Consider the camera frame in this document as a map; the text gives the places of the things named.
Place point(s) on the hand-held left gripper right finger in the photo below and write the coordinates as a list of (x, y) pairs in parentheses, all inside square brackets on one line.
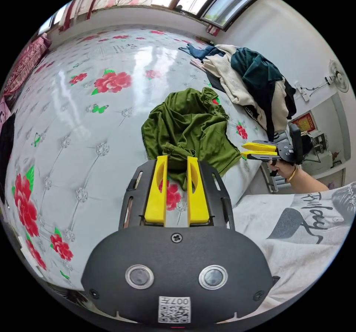
[(198, 201)]

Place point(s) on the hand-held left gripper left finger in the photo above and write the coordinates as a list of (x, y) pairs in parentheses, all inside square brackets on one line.
[(155, 198)]

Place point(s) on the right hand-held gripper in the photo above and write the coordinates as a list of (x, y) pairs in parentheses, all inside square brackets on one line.
[(283, 150)]

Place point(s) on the person's right forearm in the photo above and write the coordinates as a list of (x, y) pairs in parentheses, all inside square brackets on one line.
[(308, 182)]

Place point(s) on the green vest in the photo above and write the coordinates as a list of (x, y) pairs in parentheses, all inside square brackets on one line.
[(189, 126)]

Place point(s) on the person's right hand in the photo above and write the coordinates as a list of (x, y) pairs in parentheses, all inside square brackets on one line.
[(281, 169)]

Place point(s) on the pile of clothes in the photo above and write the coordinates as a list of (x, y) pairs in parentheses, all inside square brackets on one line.
[(250, 76)]

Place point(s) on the bed with flower print sheet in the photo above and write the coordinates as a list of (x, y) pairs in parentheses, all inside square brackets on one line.
[(83, 132)]

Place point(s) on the person's body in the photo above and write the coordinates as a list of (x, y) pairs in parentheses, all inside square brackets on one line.
[(300, 243)]

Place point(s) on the window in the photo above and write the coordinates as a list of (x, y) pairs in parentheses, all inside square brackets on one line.
[(214, 1)]

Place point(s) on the red patterned quilt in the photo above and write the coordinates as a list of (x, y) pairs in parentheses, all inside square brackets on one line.
[(26, 62)]

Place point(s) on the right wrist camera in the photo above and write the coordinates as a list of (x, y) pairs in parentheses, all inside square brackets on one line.
[(295, 140)]

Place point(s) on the white wall socket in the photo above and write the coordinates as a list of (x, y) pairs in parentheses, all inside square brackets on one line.
[(303, 93)]

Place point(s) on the white wall fan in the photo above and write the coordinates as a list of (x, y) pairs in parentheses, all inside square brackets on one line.
[(338, 75)]

